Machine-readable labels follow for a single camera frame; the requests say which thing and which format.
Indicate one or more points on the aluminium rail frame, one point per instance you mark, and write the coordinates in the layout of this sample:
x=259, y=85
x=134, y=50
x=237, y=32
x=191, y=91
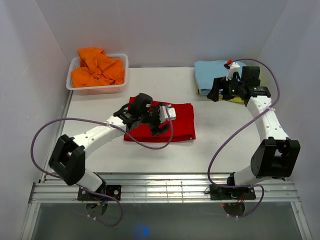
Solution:
x=165, y=192

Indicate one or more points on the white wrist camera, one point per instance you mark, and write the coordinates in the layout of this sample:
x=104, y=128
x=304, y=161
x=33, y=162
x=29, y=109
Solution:
x=233, y=67
x=166, y=113

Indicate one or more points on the red trousers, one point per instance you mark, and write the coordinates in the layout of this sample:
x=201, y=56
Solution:
x=183, y=127

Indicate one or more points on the white plastic basket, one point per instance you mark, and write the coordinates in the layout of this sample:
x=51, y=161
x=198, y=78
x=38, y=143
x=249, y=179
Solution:
x=108, y=89

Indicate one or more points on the orange trousers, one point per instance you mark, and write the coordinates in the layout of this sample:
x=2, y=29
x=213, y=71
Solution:
x=96, y=69

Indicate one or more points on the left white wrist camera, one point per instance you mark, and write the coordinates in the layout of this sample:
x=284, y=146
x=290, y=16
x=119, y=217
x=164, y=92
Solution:
x=166, y=113

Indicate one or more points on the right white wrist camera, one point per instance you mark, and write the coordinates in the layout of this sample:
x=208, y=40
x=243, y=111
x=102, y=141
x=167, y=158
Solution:
x=233, y=67

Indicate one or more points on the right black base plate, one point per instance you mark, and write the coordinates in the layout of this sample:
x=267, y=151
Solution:
x=235, y=193

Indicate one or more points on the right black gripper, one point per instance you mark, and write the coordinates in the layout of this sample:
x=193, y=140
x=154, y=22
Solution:
x=219, y=83

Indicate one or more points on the light blue folded trousers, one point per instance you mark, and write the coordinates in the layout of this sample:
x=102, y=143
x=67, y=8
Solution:
x=205, y=72

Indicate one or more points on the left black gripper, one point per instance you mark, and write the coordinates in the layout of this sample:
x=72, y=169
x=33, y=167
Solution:
x=154, y=129

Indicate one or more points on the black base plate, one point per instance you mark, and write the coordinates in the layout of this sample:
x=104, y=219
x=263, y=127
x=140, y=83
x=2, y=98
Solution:
x=110, y=190
x=235, y=193

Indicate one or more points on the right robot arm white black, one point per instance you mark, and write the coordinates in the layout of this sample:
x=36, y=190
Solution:
x=276, y=156

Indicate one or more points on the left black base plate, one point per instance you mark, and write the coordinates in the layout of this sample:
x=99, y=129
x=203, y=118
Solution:
x=110, y=190

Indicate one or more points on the yellow folded trousers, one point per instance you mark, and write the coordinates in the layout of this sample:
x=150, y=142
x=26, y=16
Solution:
x=237, y=100

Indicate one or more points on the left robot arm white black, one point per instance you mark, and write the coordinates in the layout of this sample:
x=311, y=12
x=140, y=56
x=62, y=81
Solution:
x=68, y=159

